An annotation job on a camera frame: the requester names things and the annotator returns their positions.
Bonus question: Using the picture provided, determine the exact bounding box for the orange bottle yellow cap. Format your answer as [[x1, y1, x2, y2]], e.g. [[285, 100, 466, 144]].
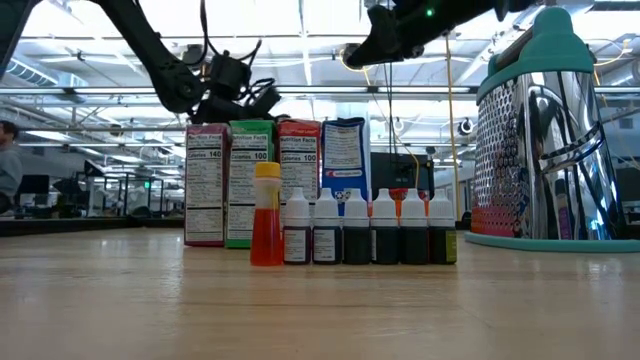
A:
[[249, 162, 284, 268]]

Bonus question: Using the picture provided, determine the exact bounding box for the dark blue dropper bottle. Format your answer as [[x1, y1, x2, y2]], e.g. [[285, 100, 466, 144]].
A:
[[312, 187, 343, 266]]

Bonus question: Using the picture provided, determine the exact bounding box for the blue mini cereal box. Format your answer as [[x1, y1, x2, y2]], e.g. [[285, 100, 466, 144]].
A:
[[320, 117, 374, 217]]

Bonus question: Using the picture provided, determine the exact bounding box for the black workstation frame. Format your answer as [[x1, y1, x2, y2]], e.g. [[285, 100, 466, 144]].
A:
[[74, 159, 166, 219]]

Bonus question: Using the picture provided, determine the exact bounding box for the purple mini cereal box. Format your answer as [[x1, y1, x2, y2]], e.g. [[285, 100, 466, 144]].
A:
[[183, 123, 232, 248]]

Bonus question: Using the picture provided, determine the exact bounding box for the black wide monitor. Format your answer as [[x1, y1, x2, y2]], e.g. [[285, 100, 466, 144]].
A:
[[370, 152, 435, 191]]

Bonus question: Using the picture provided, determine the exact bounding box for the person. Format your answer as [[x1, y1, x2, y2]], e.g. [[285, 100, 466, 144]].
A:
[[0, 119, 24, 215]]

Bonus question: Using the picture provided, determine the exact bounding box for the black hanging cable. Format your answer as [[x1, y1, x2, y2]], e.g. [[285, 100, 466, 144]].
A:
[[382, 62, 395, 151]]

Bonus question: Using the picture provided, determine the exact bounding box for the silver ceiling duct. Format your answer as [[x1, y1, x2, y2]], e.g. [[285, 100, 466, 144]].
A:
[[0, 52, 89, 104]]

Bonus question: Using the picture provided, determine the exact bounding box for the red mini cereal box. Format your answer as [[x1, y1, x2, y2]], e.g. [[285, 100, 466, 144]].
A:
[[276, 118, 323, 221]]

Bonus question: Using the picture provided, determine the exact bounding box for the black round ceiling device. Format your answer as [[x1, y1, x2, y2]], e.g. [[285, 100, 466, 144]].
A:
[[182, 43, 206, 66]]

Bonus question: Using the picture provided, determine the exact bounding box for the white column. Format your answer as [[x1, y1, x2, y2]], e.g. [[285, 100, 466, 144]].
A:
[[333, 102, 372, 121]]

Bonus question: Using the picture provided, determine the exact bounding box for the small black monitor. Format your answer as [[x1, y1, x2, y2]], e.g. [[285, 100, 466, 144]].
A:
[[19, 174, 51, 196]]

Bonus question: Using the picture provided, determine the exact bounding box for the green mini cereal box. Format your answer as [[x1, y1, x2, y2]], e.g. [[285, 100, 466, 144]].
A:
[[224, 119, 276, 250]]

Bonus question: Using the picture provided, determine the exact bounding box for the green-label dropper bottle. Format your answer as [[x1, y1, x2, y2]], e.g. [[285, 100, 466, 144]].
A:
[[428, 188, 459, 266]]

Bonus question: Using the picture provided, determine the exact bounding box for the steel box grater teal trim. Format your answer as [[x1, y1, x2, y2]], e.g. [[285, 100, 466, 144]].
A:
[[464, 5, 640, 254]]

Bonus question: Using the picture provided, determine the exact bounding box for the yellow hanging cable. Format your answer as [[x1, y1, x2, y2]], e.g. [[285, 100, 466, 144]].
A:
[[443, 34, 460, 221]]

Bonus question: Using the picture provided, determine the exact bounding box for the dark red dropper bottle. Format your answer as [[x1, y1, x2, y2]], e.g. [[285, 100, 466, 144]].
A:
[[283, 187, 313, 266]]

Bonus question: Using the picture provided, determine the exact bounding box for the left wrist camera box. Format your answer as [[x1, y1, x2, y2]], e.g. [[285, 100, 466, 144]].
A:
[[209, 52, 251, 96]]

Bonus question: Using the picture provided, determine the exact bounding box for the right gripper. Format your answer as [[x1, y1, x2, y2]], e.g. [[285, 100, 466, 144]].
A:
[[343, 0, 501, 70]]

